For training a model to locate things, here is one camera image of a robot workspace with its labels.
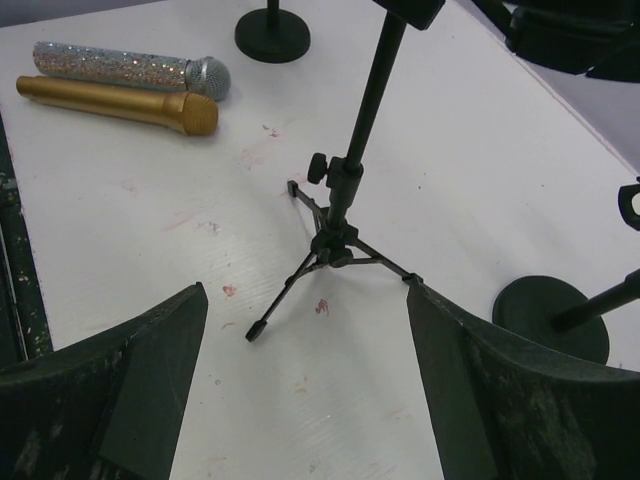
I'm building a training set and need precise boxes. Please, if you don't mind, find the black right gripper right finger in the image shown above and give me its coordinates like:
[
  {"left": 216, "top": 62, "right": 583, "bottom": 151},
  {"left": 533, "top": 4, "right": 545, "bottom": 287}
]
[{"left": 407, "top": 280, "right": 639, "bottom": 479}]

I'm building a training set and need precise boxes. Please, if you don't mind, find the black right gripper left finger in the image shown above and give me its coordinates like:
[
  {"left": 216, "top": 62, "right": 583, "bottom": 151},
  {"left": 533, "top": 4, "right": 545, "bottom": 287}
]
[{"left": 1, "top": 283, "right": 208, "bottom": 479}]

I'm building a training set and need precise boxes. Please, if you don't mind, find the black round-base clip stand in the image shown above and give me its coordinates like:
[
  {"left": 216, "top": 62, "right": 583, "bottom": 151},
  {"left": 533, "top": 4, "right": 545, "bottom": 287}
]
[{"left": 491, "top": 177, "right": 640, "bottom": 364}]

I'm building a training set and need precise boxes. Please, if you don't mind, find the black tripod microphone stand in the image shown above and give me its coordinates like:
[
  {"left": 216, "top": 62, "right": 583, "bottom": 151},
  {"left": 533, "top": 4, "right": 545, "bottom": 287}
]
[{"left": 245, "top": 1, "right": 444, "bottom": 342}]

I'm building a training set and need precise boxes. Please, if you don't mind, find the gold microphone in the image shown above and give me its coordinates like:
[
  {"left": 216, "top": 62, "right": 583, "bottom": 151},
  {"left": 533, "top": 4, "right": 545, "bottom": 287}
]
[{"left": 16, "top": 76, "right": 219, "bottom": 136}]

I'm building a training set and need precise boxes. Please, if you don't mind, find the glitter silver-head microphone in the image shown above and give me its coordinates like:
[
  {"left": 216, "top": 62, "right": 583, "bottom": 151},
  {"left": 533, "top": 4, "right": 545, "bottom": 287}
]
[{"left": 32, "top": 41, "right": 231, "bottom": 101}]

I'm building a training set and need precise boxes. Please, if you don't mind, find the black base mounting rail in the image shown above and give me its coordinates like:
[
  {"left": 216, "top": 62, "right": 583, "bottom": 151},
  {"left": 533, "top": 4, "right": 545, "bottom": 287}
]
[{"left": 1, "top": 132, "right": 53, "bottom": 368}]

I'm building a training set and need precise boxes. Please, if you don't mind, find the black round-base shock-mount stand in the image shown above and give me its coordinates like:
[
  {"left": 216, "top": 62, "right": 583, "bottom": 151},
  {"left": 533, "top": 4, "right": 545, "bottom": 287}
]
[{"left": 234, "top": 0, "right": 311, "bottom": 64}]

